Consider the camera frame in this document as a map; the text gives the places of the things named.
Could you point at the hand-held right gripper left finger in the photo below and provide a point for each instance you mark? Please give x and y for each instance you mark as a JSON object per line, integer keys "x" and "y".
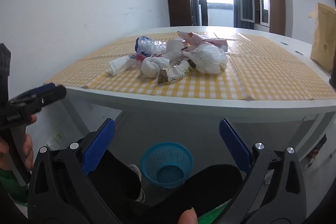
{"x": 99, "y": 146}

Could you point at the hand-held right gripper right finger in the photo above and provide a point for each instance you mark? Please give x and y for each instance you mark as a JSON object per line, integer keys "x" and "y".
{"x": 235, "y": 146}

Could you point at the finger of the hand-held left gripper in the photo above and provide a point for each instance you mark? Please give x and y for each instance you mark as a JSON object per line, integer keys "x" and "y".
{"x": 43, "y": 89}
{"x": 56, "y": 94}

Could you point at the white paper packet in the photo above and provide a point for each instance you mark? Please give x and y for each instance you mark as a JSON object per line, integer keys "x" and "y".
{"x": 118, "y": 65}

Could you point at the blue plastic waste basket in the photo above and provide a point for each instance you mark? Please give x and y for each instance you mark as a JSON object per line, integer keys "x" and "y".
{"x": 168, "y": 161}

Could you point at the red blue wrapper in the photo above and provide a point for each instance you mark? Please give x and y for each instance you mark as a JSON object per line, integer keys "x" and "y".
{"x": 136, "y": 58}

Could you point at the translucent white plastic bag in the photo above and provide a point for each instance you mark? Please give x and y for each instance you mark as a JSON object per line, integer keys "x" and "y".
{"x": 208, "y": 60}

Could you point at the clear yellow printed plastic bag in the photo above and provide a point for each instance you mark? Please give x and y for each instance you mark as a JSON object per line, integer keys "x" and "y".
{"x": 178, "y": 71}

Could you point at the white tissue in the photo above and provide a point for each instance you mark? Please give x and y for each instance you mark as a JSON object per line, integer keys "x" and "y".
{"x": 152, "y": 66}

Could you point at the blue clear plastic wrapper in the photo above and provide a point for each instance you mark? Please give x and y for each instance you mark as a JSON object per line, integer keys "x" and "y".
{"x": 151, "y": 46}

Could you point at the pink plastic bag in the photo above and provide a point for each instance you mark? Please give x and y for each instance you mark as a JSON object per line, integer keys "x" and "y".
{"x": 199, "y": 39}

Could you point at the person's left hand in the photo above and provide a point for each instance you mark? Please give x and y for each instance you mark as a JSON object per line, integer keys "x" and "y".
{"x": 28, "y": 153}

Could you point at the person's right hand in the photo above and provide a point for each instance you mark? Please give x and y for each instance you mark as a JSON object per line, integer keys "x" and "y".
{"x": 187, "y": 217}

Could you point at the person's left leg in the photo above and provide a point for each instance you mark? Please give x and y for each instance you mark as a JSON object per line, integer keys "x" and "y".
{"x": 115, "y": 179}

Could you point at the person's left white shoe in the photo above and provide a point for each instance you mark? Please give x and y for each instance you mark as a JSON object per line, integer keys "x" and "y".
{"x": 136, "y": 171}

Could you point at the white table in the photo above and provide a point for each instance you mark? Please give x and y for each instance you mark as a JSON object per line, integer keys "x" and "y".
{"x": 157, "y": 101}

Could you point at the yellow checkered tablecloth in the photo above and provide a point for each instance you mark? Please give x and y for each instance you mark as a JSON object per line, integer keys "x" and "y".
{"x": 262, "y": 77}

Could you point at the black container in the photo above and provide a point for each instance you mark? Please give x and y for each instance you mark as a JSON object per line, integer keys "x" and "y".
{"x": 333, "y": 74}

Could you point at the brown cardboard box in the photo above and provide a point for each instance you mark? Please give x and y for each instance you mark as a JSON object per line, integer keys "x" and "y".
{"x": 324, "y": 37}

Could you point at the brown cabinet with glass doors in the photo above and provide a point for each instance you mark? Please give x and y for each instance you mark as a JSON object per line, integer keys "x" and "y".
{"x": 275, "y": 3}

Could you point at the white wall socket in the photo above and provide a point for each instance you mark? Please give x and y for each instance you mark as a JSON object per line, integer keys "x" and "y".
{"x": 59, "y": 136}
{"x": 51, "y": 143}

